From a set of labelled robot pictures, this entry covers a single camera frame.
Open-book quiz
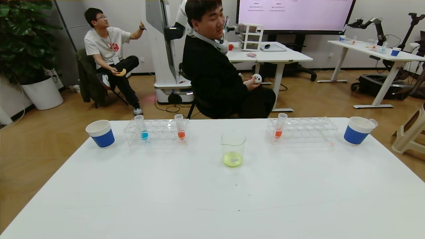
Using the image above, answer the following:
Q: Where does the test tube with blue pigment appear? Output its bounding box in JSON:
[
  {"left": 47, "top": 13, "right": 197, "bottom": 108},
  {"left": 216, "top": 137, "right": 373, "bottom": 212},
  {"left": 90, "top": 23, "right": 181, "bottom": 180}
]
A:
[{"left": 134, "top": 115, "right": 149, "bottom": 140}]

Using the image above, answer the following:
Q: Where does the test tube with orange pigment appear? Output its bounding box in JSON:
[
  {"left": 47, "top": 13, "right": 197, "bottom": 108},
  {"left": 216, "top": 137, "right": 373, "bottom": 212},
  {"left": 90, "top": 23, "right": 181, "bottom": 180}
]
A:
[
  {"left": 274, "top": 113, "right": 288, "bottom": 138},
  {"left": 174, "top": 114, "right": 186, "bottom": 140}
]

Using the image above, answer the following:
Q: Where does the clear glass beaker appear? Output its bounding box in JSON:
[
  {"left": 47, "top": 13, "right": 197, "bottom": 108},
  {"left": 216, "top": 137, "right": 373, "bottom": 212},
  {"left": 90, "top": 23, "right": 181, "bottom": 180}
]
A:
[{"left": 221, "top": 130, "right": 247, "bottom": 168}]

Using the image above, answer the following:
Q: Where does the clear plastic test tube rack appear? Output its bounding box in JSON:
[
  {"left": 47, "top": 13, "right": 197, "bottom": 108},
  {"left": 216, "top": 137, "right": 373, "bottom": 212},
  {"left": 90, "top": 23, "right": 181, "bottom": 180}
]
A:
[
  {"left": 123, "top": 119, "right": 190, "bottom": 146},
  {"left": 267, "top": 117, "right": 338, "bottom": 144}
]

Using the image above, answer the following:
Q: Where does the black office chair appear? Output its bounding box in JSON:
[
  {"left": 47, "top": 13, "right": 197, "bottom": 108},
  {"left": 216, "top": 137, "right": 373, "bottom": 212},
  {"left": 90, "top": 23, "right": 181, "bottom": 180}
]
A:
[{"left": 179, "top": 63, "right": 239, "bottom": 119}]

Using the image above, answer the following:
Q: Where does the person in black sweater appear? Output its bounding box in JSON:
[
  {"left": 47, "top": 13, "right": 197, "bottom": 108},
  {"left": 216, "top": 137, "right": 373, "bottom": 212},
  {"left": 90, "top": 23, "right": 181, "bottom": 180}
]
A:
[{"left": 182, "top": 0, "right": 277, "bottom": 119}]

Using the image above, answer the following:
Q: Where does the white drawer organizer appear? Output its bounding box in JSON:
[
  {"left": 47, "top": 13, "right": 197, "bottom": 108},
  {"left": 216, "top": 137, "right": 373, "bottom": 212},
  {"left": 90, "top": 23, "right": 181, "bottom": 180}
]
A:
[{"left": 238, "top": 23, "right": 265, "bottom": 52}]

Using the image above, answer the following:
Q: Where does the white office desk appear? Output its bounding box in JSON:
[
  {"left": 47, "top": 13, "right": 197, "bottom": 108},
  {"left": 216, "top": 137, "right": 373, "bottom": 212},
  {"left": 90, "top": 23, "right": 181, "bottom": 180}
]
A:
[{"left": 226, "top": 41, "right": 313, "bottom": 112}]

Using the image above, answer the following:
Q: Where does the grey flat tray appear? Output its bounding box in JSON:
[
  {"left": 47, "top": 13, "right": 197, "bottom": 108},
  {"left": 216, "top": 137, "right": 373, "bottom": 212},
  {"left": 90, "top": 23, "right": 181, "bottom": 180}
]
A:
[{"left": 259, "top": 44, "right": 287, "bottom": 52}]

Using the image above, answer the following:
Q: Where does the black screen stand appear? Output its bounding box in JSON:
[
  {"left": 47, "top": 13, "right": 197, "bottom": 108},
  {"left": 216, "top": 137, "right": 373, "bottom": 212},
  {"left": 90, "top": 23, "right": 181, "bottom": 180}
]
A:
[{"left": 259, "top": 33, "right": 317, "bottom": 82}]

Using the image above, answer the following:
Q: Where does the blue and white paper cup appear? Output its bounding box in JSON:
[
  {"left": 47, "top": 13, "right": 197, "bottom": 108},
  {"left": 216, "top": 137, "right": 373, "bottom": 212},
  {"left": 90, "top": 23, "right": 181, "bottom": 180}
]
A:
[
  {"left": 86, "top": 120, "right": 115, "bottom": 148},
  {"left": 343, "top": 117, "right": 378, "bottom": 145}
]

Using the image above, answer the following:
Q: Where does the person in white t-shirt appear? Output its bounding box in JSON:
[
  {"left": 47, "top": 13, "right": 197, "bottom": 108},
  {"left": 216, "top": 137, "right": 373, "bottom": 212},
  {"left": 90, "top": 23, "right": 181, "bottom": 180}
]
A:
[{"left": 84, "top": 8, "right": 147, "bottom": 116}]

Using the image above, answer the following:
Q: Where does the chair with dark jacket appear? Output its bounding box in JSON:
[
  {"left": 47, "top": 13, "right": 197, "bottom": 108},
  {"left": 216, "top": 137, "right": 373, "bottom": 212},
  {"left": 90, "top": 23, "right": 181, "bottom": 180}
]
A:
[{"left": 76, "top": 48, "right": 130, "bottom": 108}]

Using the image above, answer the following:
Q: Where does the white long-legged desk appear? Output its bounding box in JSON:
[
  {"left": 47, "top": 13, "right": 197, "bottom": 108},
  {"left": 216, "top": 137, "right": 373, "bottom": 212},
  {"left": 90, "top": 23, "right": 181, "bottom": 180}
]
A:
[{"left": 316, "top": 40, "right": 425, "bottom": 109}]

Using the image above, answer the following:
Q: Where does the white plant pot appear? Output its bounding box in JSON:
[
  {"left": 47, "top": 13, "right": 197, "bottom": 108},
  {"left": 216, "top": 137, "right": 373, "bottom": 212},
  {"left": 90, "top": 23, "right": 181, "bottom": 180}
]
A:
[{"left": 21, "top": 76, "right": 64, "bottom": 111}]

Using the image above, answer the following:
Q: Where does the beige plastic stool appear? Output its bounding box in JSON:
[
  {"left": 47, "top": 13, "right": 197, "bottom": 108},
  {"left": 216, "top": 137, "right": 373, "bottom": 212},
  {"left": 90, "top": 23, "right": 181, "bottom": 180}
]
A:
[{"left": 391, "top": 103, "right": 425, "bottom": 155}]

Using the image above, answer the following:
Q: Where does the green leafy plant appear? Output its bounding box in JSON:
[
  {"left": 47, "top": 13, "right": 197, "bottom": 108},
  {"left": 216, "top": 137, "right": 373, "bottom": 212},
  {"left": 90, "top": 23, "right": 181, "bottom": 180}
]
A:
[{"left": 0, "top": 0, "right": 62, "bottom": 85}]

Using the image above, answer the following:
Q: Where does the large wall display screen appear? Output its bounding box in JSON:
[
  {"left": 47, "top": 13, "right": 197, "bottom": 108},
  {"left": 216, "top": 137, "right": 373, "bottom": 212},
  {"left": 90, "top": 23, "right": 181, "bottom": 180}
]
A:
[{"left": 236, "top": 0, "right": 356, "bottom": 35}]

